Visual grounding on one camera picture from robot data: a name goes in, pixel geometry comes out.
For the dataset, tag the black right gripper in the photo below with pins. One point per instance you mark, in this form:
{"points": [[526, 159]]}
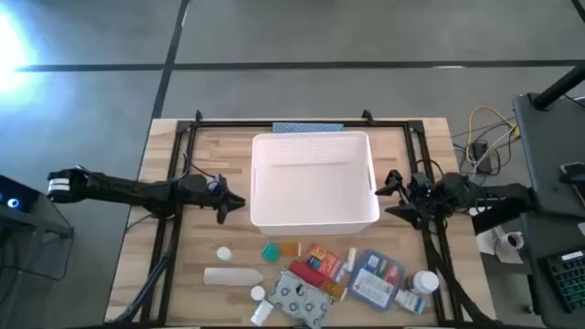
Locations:
{"points": [[422, 194]]}

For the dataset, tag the blue patterned cloth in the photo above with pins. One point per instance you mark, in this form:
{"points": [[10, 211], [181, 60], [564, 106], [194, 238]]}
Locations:
{"points": [[306, 127]]}

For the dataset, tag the blue first aid kit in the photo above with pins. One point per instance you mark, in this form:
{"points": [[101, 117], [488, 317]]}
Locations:
{"points": [[375, 279]]}

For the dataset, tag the white paper sheet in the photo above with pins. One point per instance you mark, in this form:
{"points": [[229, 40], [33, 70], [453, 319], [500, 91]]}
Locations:
{"points": [[486, 240]]}

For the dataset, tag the small white labelled bottle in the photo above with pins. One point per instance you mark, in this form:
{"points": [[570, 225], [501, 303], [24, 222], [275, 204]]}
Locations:
{"points": [[410, 301]]}

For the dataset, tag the white plastic bottle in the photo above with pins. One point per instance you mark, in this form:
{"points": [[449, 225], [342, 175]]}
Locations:
{"points": [[261, 313]]}

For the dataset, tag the white perforated plastic basket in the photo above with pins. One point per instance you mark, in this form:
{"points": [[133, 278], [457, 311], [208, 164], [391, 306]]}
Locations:
{"points": [[315, 192]]}

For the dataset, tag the red medicine box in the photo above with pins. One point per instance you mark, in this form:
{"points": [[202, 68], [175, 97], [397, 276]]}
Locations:
{"points": [[325, 261]]}

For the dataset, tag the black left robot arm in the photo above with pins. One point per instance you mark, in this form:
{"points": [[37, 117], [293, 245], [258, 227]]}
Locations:
{"points": [[119, 187]]}

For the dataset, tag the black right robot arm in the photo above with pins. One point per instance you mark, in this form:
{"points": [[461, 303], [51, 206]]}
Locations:
{"points": [[498, 196]]}

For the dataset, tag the black power adapter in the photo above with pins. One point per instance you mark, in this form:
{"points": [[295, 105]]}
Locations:
{"points": [[482, 153]]}

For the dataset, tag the black box with blue light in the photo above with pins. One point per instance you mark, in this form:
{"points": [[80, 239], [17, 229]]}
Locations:
{"points": [[13, 196]]}

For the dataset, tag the white round capped bottle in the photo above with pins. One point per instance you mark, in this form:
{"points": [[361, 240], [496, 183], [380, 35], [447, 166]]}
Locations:
{"points": [[257, 293]]}

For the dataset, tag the black desk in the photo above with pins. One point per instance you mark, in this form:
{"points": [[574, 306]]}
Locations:
{"points": [[548, 137]]}

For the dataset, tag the black smartphone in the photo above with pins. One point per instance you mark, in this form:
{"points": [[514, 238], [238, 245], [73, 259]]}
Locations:
{"points": [[573, 173]]}

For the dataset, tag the black metal table frame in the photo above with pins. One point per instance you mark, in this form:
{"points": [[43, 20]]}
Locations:
{"points": [[228, 124]]}

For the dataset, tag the white lip balm tube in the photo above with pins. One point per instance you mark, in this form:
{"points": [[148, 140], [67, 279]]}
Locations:
{"points": [[351, 258]]}

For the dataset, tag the orange pill bottle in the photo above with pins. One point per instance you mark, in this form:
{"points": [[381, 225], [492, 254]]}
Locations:
{"points": [[333, 289], [290, 249]]}

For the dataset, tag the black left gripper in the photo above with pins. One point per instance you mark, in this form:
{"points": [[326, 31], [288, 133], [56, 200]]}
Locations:
{"points": [[201, 189]]}

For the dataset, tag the black pole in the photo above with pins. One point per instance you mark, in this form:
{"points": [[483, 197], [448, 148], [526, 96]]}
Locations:
{"points": [[560, 87]]}

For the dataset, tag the backlit keyboard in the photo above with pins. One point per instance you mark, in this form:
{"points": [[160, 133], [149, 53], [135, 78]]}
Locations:
{"points": [[566, 279]]}

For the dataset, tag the large white pill bottle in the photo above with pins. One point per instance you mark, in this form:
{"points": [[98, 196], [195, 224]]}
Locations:
{"points": [[423, 282]]}

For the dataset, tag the grey patterned pouch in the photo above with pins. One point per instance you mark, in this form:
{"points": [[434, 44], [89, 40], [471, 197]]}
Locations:
{"points": [[299, 299]]}

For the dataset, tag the white cup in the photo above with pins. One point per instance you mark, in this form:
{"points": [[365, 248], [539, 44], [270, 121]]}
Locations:
{"points": [[512, 240]]}

